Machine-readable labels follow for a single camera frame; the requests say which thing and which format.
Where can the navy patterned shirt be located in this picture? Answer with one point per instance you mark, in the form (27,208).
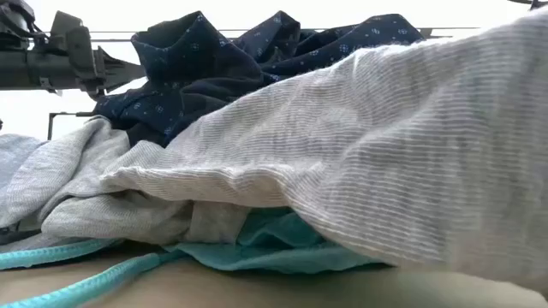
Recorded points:
(192,64)

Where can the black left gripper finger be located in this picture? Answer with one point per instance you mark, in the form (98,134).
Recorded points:
(122,80)
(117,67)

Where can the black background stand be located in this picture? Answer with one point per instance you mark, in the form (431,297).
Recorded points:
(50,126)

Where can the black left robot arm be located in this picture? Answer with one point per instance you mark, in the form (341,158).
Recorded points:
(21,68)

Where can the plain grey sweatshirt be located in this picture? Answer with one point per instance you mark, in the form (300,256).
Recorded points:
(64,171)

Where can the grey striped knit garment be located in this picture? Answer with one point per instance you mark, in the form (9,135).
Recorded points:
(385,149)

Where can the teal knit garment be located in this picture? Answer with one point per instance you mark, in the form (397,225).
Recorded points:
(278,252)

